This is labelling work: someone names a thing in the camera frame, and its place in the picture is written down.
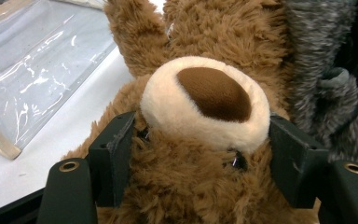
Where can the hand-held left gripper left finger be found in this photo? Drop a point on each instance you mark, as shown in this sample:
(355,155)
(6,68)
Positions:
(112,161)

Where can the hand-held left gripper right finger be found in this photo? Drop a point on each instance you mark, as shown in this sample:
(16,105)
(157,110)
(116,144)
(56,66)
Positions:
(298,168)

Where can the grey fuzzy doll sweater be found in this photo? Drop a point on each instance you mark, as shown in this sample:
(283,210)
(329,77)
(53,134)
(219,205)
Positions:
(317,40)

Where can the brown teddy bear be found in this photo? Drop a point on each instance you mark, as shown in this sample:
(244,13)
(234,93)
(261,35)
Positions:
(199,174)

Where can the clear plastic bag beige trim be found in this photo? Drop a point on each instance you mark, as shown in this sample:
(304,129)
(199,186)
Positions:
(37,71)

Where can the white table sheet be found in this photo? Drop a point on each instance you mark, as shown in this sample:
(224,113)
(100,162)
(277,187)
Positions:
(74,130)

